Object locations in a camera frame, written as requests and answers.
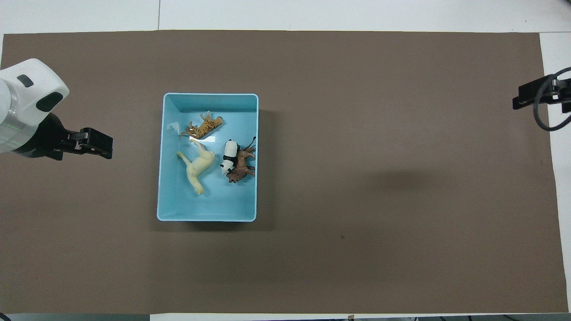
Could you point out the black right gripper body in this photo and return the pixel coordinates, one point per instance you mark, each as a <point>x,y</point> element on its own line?
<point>563,93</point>

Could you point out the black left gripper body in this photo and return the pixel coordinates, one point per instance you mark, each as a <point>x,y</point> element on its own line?
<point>47,140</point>

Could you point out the cream horse toy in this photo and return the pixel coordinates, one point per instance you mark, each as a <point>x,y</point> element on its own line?
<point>200,165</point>

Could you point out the black white panda toy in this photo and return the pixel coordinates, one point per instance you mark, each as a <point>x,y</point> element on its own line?
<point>229,156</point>

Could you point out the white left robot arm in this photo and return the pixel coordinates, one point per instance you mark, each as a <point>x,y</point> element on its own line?
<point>22,98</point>

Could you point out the light blue storage box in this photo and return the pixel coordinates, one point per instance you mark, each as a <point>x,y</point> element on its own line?
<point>178,205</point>

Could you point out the brown table mat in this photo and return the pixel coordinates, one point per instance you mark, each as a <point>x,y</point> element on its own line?
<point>357,223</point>

